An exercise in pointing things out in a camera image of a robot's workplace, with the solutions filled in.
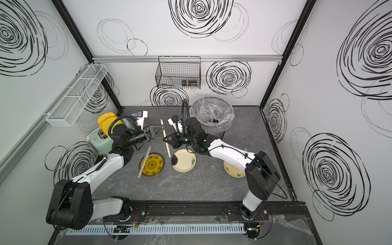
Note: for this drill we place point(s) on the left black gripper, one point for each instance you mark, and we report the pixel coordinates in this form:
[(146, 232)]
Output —
[(149, 133)]

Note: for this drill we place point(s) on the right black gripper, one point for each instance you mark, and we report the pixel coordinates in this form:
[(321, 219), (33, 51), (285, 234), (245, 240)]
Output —
[(175, 142)]

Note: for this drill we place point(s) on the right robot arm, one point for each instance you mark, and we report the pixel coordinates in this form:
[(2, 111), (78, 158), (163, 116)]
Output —
[(261, 174)]

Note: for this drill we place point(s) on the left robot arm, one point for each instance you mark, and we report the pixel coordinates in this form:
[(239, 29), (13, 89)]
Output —
[(72, 205)]

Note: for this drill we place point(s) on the wrapped chopsticks on yellow plate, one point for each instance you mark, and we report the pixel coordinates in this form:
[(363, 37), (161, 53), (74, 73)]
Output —
[(143, 162)]

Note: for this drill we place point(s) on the cream plate with black patch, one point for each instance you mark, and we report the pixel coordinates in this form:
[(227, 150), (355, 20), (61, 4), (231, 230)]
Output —
[(183, 160)]

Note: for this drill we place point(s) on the yellow patterned plate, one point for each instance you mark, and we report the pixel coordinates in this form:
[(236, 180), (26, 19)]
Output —
[(154, 165)]

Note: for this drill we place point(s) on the back yellow bread slice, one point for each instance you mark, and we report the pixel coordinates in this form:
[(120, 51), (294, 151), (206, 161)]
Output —
[(105, 116)]

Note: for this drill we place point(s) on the yellow bread slice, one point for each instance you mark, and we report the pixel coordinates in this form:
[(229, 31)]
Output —
[(105, 116), (106, 123)]

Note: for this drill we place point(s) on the front yellow bread slice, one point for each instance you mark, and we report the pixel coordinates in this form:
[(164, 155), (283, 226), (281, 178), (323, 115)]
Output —
[(106, 123)]

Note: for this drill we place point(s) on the clear plastic bin liner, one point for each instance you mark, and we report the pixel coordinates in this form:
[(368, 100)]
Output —
[(214, 113)]

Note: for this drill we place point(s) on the mint green toaster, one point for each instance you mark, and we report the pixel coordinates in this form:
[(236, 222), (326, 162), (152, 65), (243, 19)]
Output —
[(101, 142)]

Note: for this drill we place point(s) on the cream plate with red marks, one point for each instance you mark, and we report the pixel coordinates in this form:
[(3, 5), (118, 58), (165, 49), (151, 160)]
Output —
[(236, 174)]

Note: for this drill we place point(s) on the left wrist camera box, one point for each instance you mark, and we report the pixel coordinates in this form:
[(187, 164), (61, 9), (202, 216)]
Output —
[(140, 116)]

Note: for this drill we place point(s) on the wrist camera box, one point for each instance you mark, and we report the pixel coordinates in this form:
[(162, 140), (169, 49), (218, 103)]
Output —
[(176, 122), (140, 116)]

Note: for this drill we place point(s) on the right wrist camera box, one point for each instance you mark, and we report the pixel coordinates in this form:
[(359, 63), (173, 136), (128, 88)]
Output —
[(176, 122)]

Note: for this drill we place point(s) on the black wire wall basket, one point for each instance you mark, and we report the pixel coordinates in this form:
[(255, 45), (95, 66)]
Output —
[(184, 75)]

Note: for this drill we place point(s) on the white wire wall shelf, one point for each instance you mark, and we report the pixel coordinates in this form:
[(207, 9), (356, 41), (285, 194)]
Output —
[(76, 97)]

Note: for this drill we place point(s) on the aluminium wall rail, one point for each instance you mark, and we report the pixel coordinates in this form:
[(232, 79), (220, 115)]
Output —
[(187, 58)]

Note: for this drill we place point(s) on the white slotted cable duct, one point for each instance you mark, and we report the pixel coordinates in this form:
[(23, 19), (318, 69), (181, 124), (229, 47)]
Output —
[(159, 229)]

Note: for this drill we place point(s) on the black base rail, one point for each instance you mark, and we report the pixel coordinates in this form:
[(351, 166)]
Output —
[(233, 211)]

